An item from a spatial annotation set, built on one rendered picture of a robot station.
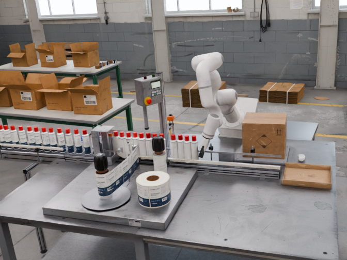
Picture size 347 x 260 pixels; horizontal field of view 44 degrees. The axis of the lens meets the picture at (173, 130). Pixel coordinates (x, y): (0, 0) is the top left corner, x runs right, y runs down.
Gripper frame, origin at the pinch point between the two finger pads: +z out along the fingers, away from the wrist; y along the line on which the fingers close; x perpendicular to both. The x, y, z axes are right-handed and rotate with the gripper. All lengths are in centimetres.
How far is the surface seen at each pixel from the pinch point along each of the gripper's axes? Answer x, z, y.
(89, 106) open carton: -144, 59, -116
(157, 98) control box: -44, -25, -8
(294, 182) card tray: 64, -14, 13
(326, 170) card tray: 82, -18, -12
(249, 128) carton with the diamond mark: 24.1, -23.0, -20.7
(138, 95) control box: -56, -24, -2
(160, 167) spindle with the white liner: -18.7, 2.6, 31.9
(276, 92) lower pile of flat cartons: 34, 69, -419
